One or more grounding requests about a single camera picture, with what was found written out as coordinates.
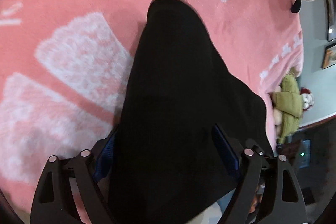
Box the black pants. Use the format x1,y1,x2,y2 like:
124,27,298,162
108,0,272,223

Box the green-clothed plush doll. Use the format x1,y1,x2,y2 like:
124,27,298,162
271,75,303,144

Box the red-white small plush toy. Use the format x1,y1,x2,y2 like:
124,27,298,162
301,88,314,111

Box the pink bow-print blanket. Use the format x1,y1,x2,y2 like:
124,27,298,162
1,0,303,222

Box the framed wall picture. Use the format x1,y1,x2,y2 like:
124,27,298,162
322,43,336,69

